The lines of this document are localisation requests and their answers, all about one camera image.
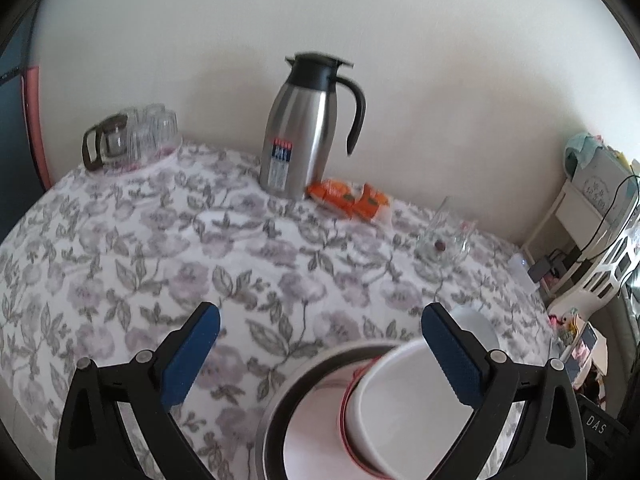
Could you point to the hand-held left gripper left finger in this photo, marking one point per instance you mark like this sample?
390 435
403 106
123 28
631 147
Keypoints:
192 355

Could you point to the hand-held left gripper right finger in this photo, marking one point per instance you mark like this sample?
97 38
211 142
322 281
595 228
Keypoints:
452 355

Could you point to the white square bowl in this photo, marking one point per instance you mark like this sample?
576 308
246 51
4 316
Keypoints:
400 410

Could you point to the stainless steel basin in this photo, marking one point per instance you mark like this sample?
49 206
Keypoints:
280 410

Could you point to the strawberry print bowl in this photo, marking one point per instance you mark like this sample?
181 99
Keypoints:
346 412

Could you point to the white plate yellow leaf print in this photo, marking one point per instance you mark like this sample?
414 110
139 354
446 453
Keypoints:
310 440

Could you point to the small white bowl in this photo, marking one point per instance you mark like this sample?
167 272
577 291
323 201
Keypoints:
480 330

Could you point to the smartphone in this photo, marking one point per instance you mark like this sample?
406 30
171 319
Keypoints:
587 347

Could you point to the small white box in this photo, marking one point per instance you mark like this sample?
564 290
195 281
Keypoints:
518 264

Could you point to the clear glass mug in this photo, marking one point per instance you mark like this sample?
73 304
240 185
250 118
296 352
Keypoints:
442 240

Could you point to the grey power adapter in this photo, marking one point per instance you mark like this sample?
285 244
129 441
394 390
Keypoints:
542 269

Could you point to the grey floral tablecloth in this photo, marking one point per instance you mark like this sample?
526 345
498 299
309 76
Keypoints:
100 260

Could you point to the white plastic chair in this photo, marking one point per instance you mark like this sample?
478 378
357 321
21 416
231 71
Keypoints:
595 280

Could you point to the orange snack packet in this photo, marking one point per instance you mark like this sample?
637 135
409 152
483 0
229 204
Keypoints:
332 195
372 202

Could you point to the white shelf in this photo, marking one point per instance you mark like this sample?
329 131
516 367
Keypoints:
555 215

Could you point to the clear glass cup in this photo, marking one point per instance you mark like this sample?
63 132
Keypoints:
135 115
164 125
137 142

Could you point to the white printed cushion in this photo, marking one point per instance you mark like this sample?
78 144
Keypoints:
600 185

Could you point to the teal cloth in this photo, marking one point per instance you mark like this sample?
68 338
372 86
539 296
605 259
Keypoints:
580 152

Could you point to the stainless steel thermos jug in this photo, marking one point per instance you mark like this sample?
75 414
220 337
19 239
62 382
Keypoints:
295 135

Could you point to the pink strip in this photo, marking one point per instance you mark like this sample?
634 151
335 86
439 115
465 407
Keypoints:
34 125

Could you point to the blue door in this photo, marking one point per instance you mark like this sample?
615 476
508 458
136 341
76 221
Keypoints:
15 135

